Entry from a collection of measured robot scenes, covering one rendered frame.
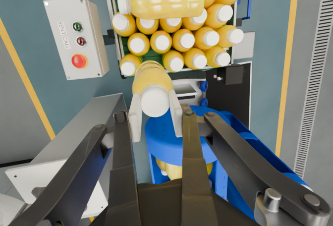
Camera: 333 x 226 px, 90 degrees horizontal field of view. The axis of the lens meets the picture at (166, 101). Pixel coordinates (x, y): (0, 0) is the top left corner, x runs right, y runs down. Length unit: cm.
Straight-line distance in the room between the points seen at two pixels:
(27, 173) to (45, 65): 114
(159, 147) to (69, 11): 42
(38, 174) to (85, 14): 66
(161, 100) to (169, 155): 29
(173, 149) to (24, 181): 68
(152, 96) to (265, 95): 190
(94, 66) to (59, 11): 15
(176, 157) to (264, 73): 163
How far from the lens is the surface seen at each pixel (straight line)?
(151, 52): 69
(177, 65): 50
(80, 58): 52
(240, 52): 83
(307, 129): 263
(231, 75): 67
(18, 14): 191
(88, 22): 52
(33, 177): 93
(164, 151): 48
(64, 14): 54
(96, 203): 97
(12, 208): 84
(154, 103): 22
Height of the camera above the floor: 159
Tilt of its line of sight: 69 degrees down
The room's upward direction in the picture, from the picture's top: 166 degrees clockwise
